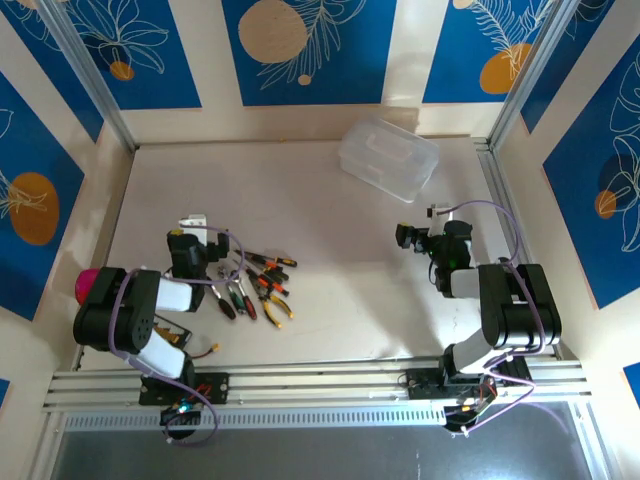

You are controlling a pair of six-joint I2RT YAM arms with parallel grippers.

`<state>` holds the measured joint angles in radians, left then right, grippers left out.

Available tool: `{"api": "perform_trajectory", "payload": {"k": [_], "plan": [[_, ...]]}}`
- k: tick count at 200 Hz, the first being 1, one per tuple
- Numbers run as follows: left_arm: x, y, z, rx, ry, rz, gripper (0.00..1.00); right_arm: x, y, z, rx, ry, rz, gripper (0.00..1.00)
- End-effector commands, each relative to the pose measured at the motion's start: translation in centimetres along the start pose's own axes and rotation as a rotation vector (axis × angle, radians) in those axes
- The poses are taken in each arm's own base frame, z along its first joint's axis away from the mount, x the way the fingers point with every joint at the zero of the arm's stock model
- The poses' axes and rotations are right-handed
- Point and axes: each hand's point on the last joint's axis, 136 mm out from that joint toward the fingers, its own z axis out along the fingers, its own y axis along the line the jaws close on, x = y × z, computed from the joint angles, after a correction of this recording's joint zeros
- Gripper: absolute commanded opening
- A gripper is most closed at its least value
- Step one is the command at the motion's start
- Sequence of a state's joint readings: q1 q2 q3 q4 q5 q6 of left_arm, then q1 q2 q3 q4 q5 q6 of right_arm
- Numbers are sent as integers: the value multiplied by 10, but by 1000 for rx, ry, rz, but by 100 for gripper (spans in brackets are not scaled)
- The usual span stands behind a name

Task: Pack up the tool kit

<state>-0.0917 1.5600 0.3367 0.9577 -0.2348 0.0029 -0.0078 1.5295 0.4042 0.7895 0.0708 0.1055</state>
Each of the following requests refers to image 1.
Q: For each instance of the yellow-capped black precision screwdriver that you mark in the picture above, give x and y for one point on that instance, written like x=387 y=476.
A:
x=280 y=260

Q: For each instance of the clear plastic tool box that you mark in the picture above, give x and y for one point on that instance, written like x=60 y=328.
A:
x=390 y=157

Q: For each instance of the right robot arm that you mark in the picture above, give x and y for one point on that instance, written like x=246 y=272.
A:
x=520 y=305

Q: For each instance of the black display module board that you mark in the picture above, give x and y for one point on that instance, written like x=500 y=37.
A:
x=175 y=334

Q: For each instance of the pink-lidded plastic cup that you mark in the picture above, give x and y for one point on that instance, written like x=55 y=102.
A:
x=86 y=285

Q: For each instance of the black aluminium extrusion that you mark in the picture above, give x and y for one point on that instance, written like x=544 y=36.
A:
x=517 y=370

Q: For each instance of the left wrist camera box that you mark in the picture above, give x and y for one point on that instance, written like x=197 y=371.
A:
x=194 y=222

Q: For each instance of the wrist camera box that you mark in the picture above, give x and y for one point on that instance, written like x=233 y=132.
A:
x=439 y=212
x=194 y=222

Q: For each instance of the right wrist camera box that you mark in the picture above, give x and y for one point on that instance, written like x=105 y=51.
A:
x=439 y=212

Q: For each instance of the aluminium side rail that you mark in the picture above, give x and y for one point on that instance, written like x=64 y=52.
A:
x=492 y=172

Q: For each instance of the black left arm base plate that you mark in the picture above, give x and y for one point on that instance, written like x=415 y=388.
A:
x=215 y=387

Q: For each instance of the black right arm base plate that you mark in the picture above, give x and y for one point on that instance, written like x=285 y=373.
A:
x=422 y=385

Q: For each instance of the aluminium frame rails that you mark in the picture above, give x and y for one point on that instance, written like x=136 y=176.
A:
x=325 y=385

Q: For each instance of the aluminium frame post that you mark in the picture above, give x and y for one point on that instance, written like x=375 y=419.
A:
x=530 y=70
x=85 y=60

